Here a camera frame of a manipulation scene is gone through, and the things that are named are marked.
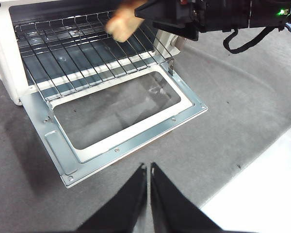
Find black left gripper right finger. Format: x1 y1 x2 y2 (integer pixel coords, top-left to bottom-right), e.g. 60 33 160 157
149 161 224 233

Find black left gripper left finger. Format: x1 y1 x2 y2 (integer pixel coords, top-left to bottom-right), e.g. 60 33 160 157
75 162 148 233

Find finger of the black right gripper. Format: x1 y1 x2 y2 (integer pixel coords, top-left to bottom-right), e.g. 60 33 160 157
134 0 178 24
151 20 200 41

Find golden brown bread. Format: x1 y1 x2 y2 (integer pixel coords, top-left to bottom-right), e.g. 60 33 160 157
105 0 147 43

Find glass oven door with handle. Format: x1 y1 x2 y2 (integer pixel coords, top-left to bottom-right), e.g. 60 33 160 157
19 63 209 189

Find white Toshiba toaster oven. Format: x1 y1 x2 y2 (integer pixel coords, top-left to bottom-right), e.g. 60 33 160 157
0 0 186 106

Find metal wire oven rack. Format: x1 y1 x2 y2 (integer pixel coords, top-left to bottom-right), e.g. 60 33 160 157
13 10 176 101

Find black sleeved arm cable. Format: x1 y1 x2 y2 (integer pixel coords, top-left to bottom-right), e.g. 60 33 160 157
222 8 291 55

